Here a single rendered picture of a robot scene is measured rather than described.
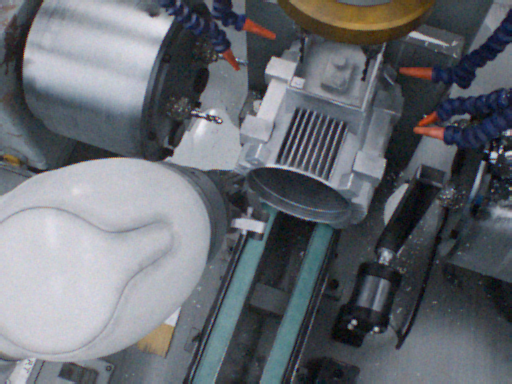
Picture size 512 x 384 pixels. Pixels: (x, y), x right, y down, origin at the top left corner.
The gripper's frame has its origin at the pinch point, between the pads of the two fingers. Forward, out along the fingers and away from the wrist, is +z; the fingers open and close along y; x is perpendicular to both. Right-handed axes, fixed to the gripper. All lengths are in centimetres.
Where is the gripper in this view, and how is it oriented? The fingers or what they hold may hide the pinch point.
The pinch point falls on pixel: (229, 189)
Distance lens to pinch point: 67.8
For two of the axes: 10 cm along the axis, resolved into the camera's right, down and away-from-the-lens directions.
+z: 1.8, -1.0, 9.8
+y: -9.4, -3.1, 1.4
